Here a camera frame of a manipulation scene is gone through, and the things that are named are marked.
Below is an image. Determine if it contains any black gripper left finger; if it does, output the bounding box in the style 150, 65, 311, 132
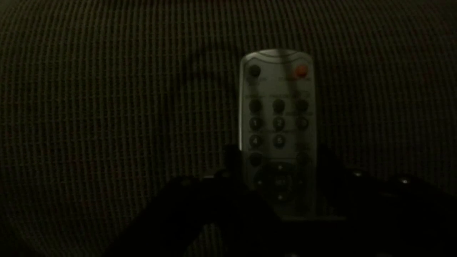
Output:
106, 141, 251, 257

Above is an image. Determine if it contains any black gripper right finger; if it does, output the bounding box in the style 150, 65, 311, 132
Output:
284, 144, 457, 257

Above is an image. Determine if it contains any grey remote control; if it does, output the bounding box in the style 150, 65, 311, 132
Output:
237, 47, 320, 221

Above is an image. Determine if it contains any grey fabric sofa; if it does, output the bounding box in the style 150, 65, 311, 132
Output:
0, 0, 457, 257

